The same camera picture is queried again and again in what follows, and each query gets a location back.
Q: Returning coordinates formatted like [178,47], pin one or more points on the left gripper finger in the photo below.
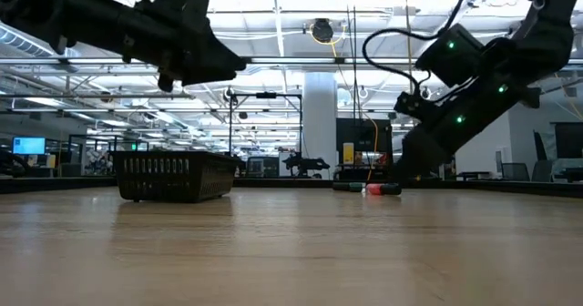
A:
[209,60]

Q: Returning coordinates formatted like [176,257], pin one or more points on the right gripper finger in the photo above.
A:
[414,160]

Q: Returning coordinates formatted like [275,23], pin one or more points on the dark green nail polish bottle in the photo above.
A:
[357,187]

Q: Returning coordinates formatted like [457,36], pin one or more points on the black plastic mesh basket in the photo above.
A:
[173,178]

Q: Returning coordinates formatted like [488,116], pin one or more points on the black background robot arm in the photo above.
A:
[305,164]

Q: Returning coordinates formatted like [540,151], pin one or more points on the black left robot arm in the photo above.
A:
[68,19]

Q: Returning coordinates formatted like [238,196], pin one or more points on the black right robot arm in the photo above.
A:
[551,37]

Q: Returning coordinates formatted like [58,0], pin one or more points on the black cabinet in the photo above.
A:
[364,133]

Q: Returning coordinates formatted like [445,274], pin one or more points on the yellow sign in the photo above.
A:
[348,153]

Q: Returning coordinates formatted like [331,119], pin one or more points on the black mesh office chair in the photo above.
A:
[514,171]

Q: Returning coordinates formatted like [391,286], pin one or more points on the black computer monitor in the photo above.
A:
[568,139]

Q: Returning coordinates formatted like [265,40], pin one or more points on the white square column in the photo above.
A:
[320,124]

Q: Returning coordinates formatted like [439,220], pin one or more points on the blue lit computer monitor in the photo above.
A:
[28,145]

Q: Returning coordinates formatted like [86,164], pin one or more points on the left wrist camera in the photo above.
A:
[187,3]

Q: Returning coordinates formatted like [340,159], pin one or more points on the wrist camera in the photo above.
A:
[187,3]
[410,105]

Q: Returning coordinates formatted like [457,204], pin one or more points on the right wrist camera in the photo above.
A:
[410,105]

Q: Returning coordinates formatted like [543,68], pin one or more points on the black background rig frame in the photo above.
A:
[265,95]

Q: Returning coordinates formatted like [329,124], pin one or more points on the black aluminium table frame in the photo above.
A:
[282,183]

